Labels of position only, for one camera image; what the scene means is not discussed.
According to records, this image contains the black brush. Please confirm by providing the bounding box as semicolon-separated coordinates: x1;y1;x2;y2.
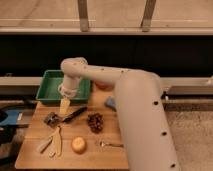
44;106;87;127

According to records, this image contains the yellow round fruit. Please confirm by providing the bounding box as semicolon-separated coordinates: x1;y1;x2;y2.
71;137;87;154

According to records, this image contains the blue sponge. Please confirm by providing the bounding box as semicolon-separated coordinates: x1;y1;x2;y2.
105;97;116;110

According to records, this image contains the blue object at left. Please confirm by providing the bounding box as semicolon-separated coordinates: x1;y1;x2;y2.
0;109;21;126

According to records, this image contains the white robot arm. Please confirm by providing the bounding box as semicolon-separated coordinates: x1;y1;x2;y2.
59;57;181;171

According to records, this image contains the red-brown bowl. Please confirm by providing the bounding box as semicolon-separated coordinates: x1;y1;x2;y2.
95;82;113;91

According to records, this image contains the small white cup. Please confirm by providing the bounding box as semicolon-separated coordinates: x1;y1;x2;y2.
58;85;63;95

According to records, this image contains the metal fork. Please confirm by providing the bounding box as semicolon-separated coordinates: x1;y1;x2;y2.
95;141;124;148

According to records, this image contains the bunch of dark grapes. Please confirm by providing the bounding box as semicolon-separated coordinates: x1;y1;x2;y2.
87;113;103;134

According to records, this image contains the green plastic tray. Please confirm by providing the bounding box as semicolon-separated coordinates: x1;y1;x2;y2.
36;70;91;105

